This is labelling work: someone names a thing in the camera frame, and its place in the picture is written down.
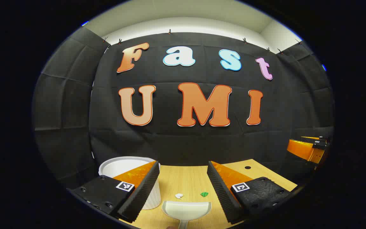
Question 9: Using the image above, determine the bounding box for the black backdrop cloth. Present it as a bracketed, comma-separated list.
[32, 26, 335, 191]

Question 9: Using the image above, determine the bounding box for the white ribbed garbage bin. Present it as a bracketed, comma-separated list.
[98, 156, 162, 210]

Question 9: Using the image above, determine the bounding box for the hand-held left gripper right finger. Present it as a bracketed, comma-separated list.
[206, 161, 298, 225]

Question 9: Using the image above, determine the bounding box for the wooden desktop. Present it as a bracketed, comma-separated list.
[119, 158, 298, 229]

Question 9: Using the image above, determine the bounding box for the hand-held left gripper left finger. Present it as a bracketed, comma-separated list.
[67, 160, 160, 223]

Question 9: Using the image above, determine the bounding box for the white plastic dustpan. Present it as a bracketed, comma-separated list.
[162, 200, 212, 229]

